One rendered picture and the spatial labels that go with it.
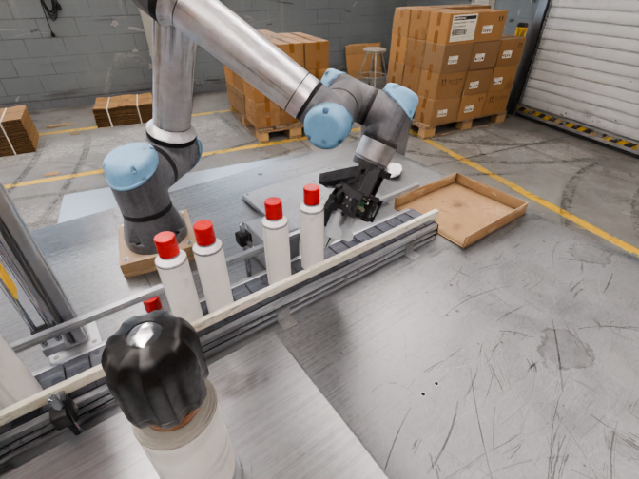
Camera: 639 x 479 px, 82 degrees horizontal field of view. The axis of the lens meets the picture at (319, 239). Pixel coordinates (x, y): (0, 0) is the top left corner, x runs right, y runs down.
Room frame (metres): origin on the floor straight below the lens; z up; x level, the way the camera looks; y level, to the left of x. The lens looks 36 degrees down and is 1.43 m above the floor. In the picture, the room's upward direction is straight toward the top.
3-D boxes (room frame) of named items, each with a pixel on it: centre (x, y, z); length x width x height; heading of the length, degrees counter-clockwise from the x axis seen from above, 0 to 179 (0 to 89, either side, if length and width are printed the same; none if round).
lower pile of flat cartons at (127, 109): (4.47, 2.32, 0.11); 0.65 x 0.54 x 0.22; 112
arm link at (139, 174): (0.77, 0.42, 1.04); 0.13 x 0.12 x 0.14; 165
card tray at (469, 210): (0.97, -0.43, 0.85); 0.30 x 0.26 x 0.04; 126
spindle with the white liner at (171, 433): (0.21, 0.15, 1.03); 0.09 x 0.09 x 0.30
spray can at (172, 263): (0.48, 0.25, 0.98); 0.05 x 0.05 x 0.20
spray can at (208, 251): (0.51, 0.20, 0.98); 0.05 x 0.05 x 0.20
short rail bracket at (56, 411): (0.28, 0.37, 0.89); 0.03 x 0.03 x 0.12; 36
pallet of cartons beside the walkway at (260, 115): (4.36, 0.51, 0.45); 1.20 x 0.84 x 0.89; 26
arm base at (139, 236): (0.77, 0.42, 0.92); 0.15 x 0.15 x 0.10
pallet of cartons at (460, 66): (4.38, -1.45, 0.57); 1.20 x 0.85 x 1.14; 117
